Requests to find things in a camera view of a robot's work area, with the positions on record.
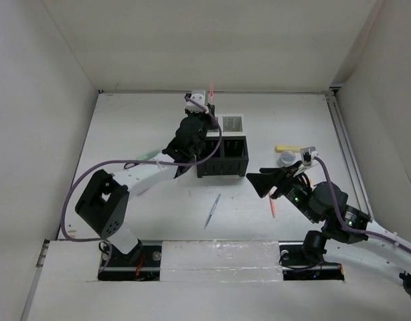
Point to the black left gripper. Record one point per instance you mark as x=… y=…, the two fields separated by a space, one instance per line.
x=211 y=126

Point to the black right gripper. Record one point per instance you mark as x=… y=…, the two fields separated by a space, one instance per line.
x=262 y=182

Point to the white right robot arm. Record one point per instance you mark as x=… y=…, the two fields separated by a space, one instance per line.
x=326 y=203

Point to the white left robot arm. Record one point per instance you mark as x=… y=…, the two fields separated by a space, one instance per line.
x=103 y=203

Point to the clear jar of paperclips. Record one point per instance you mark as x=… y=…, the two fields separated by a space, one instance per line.
x=287 y=158

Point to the orange red pen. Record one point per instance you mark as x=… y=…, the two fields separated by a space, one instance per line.
x=272 y=205

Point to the yellow highlighter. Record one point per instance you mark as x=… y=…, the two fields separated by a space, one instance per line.
x=282 y=148

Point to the green highlighter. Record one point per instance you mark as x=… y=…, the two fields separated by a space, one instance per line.
x=148 y=155

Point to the black slotted organizer box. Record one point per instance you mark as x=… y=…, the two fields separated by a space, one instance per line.
x=230 y=159

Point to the white slotted organizer box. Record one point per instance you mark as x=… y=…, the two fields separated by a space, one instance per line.
x=231 y=124

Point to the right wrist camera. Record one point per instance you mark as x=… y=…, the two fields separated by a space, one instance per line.
x=308 y=155

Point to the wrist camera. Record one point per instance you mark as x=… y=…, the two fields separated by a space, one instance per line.
x=196 y=101
x=308 y=155

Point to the black handled scissors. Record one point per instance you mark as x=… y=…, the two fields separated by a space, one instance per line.
x=129 y=165

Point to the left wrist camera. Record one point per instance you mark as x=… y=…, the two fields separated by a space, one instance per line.
x=196 y=101

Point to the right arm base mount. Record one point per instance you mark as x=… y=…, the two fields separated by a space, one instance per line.
x=304 y=261

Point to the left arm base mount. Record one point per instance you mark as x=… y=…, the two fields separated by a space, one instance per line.
x=114 y=267

